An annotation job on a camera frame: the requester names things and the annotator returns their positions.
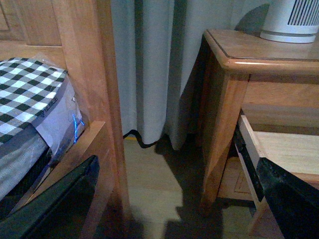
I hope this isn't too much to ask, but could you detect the white cylindrical air purifier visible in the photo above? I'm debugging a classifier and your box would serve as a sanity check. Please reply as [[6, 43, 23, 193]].
[[260, 0, 319, 43]]

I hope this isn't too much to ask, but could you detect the wooden drawer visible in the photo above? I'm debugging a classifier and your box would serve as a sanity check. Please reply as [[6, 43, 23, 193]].
[[217, 157, 253, 201], [233, 109, 319, 237]]

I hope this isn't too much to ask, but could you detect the wooden bed frame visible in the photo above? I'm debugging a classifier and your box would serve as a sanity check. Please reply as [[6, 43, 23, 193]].
[[0, 0, 131, 239]]

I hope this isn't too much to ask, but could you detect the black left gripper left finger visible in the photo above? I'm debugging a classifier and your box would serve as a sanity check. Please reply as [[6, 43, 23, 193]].
[[0, 155, 99, 239]]

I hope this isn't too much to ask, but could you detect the grey curtain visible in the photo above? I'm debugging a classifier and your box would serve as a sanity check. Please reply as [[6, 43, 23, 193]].
[[111, 0, 270, 150]]

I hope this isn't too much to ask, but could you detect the checkered bed sheet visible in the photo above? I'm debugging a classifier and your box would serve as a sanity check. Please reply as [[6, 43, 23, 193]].
[[0, 57, 67, 145]]

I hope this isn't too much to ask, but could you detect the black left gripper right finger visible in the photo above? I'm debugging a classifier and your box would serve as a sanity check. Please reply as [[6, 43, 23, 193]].
[[256, 157, 319, 239]]

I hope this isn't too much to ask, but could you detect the wooden nightstand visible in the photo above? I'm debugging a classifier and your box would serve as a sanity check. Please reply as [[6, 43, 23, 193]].
[[199, 30, 319, 215]]

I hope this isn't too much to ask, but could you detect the plastic wrapped mattress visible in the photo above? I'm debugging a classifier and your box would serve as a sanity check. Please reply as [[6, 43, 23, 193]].
[[0, 73, 85, 200]]

